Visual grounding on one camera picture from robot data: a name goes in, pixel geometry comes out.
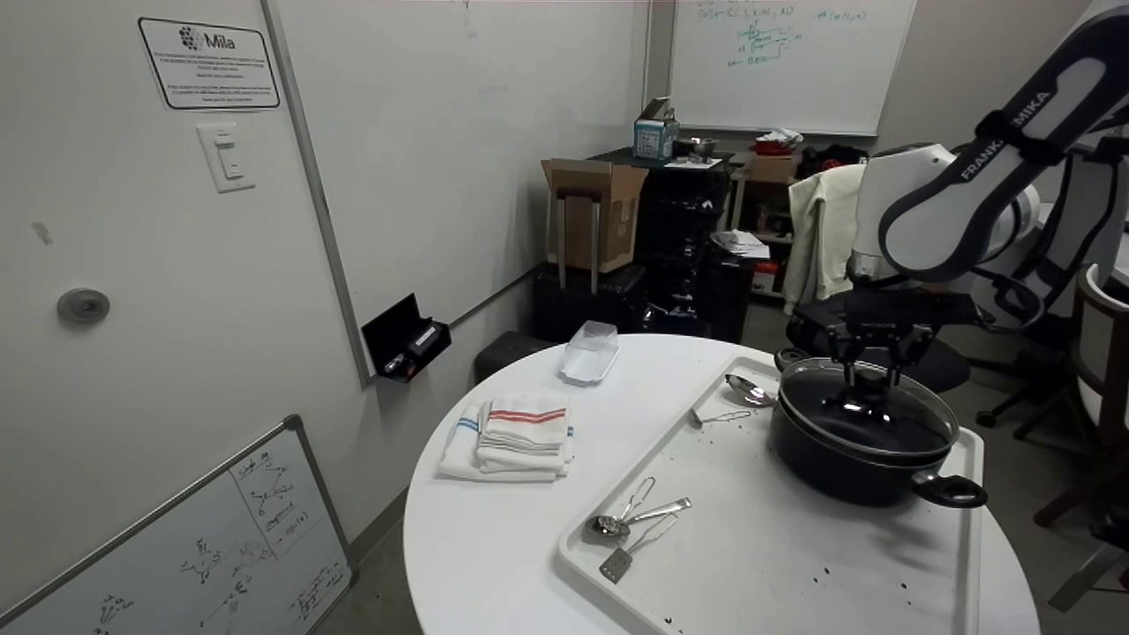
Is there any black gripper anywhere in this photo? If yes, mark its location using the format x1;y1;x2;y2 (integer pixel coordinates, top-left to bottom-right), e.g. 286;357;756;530
822;315;940;394

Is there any large metal spoon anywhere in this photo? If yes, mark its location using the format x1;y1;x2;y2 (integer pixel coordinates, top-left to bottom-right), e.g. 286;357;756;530
721;364;784;413

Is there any cream cloth over chair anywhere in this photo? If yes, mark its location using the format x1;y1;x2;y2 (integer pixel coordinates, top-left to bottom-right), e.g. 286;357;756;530
784;161;873;315

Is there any white paper stack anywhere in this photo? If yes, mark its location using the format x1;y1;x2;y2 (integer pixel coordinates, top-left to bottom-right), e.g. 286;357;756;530
708;227;772;265

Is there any small cardboard box on shelf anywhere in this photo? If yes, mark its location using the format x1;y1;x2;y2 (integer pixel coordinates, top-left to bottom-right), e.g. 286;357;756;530
737;143;806;187

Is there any black tall shelf cabinet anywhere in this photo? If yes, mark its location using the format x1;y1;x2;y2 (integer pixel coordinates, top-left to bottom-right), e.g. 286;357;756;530
637;156;737;343

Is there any white plastic tray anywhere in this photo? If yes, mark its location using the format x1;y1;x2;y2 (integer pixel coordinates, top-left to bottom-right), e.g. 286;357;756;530
555;348;987;635

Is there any clear plastic container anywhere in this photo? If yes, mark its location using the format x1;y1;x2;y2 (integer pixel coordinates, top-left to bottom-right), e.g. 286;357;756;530
558;316;620;386

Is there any whiteboard with green writing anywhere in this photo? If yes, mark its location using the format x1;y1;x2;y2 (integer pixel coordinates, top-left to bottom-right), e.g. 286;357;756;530
667;0;922;140

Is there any open brown cardboard box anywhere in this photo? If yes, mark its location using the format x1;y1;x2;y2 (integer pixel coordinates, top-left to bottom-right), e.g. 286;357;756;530
541;156;648;275

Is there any teal tissue box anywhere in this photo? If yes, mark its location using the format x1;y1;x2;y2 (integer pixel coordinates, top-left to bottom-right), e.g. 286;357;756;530
632;100;685;164

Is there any small grey metal tag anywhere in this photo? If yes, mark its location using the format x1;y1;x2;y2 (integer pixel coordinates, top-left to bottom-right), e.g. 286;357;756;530
596;542;635;584

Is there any folded white red-striped towel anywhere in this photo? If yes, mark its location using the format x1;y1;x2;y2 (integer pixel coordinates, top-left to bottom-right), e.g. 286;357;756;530
433;398;580;486

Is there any black low cabinet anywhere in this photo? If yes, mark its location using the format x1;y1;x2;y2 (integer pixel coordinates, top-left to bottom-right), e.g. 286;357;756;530
472;256;654;385

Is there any black marker holder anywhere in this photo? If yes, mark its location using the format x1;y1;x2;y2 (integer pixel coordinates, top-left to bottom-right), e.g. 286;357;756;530
359;291;456;385

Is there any black pot with loop handles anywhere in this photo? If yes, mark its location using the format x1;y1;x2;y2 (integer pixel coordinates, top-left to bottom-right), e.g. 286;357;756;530
768;375;990;512

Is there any metal spoon with wire loop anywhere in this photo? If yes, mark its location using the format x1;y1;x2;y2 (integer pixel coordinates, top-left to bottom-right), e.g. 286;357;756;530
586;471;694;548

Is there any large blank wall whiteboard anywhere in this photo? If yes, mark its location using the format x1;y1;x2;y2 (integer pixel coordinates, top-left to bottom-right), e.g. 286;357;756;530
258;0;655;385

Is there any white light switch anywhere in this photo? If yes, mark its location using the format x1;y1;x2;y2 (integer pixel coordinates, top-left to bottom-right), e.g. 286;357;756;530
193;120;258;198

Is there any small whiteboard leaning on wall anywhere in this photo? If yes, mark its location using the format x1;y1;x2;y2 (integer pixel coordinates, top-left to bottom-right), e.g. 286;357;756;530
0;413;356;635

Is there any white wall sign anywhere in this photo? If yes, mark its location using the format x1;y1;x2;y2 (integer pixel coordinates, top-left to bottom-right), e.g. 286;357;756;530
138;14;286;112

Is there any round grey wall stopper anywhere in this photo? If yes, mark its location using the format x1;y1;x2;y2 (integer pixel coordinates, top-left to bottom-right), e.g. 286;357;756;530
52;284;115;326

